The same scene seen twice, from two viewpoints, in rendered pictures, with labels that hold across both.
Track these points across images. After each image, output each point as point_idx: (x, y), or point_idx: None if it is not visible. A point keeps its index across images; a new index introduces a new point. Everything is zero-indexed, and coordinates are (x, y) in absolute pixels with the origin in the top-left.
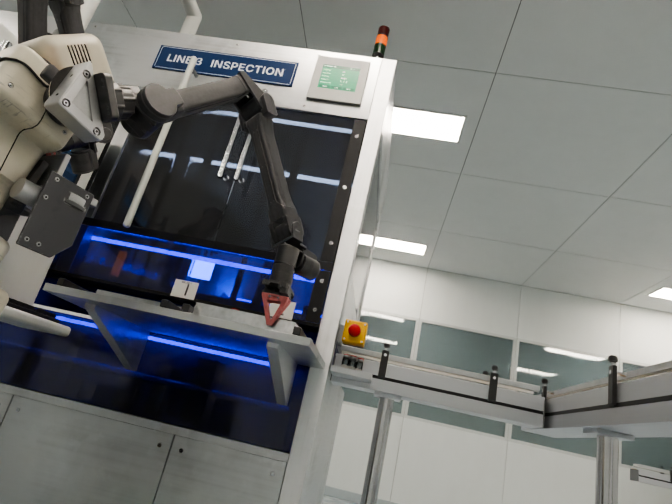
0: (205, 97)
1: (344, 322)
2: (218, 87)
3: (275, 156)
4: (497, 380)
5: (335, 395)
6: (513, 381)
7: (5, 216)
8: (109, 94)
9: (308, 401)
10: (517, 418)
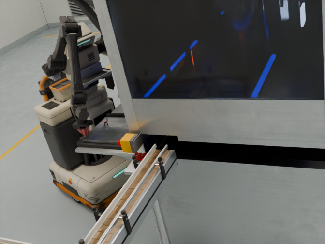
0: (57, 45)
1: (160, 127)
2: (59, 35)
3: (69, 58)
4: (95, 217)
5: (224, 172)
6: (93, 226)
7: (110, 77)
8: (44, 71)
9: None
10: None
